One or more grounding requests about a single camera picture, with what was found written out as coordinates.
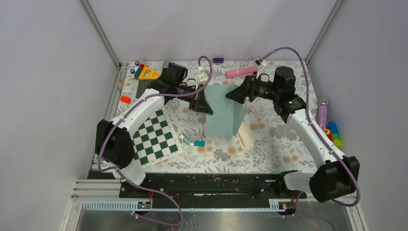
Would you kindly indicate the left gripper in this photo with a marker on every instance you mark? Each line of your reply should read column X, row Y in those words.
column 199, row 103

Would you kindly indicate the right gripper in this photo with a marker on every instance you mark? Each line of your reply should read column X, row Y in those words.
column 248, row 88

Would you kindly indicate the green white glue stick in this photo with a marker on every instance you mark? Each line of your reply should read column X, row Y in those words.
column 186, row 141

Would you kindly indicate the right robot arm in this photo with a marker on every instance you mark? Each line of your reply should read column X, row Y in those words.
column 336, row 174

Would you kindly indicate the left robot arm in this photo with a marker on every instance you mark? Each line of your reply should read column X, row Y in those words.
column 114, row 138

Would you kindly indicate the pink cylinder marker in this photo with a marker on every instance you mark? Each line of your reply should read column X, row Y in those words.
column 240, row 72

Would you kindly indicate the small teal block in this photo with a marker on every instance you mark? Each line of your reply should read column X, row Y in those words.
column 199, row 143

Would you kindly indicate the purple small brick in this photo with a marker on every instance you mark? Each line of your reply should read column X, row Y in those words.
column 218, row 60

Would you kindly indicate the green white checkerboard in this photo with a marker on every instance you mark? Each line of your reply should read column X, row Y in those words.
column 155, row 140

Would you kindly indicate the floral table mat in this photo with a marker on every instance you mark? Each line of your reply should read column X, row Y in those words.
column 276, row 147

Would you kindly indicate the grey lego baseplate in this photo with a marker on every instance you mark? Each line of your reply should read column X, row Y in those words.
column 143, row 84

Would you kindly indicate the yellow triangle toy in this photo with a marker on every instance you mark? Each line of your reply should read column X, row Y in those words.
column 148, row 74

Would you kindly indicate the small red block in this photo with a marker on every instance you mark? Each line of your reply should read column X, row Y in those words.
column 125, row 99

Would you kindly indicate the purple glitter tube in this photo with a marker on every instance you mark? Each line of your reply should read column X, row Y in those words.
column 322, row 111

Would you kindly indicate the colourful stacked brick toy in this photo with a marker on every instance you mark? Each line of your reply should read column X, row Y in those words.
column 333, row 134

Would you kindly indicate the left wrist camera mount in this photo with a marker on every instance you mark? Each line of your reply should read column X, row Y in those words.
column 201, row 78

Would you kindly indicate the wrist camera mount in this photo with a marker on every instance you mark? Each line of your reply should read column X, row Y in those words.
column 201, row 78
column 261, row 65

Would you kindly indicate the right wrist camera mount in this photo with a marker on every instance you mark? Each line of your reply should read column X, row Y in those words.
column 261, row 65

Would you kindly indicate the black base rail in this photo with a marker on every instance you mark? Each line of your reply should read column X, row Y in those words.
column 211, row 191

